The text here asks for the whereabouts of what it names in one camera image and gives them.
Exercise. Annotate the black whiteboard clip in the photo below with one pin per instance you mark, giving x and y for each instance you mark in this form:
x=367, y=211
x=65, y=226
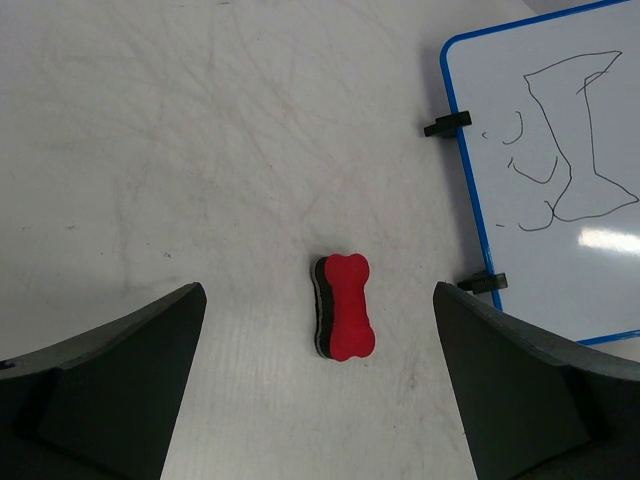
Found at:
x=448, y=126
x=483, y=282

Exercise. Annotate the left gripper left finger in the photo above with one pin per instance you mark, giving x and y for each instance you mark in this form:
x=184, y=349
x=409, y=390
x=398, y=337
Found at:
x=102, y=404

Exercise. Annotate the lower black whiteboard clip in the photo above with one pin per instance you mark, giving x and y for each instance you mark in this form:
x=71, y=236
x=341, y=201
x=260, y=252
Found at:
x=483, y=282

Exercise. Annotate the red bone-shaped eraser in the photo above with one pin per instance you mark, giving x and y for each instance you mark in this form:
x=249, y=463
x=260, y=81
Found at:
x=343, y=327

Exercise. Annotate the blue-framed whiteboard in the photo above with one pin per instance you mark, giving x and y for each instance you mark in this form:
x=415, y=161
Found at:
x=551, y=159

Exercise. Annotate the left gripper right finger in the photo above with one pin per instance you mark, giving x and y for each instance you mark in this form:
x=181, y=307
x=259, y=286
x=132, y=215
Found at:
x=535, y=405

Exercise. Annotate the upper black whiteboard clip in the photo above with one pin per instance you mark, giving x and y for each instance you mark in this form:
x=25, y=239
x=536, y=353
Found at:
x=448, y=126

